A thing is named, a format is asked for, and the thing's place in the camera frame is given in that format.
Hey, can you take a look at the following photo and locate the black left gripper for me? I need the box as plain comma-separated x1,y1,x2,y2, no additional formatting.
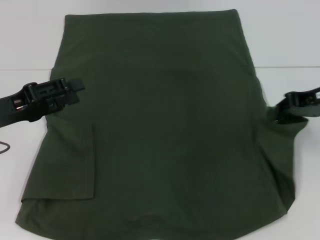
0,78,86,127

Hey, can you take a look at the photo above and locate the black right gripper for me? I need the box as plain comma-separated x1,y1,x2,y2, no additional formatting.
276,86,320,124

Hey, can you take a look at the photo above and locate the dark green shirt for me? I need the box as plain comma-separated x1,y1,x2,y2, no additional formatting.
14,8,311,240

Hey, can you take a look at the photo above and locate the thin grey cable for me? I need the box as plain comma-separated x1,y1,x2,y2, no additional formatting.
0,141,11,155

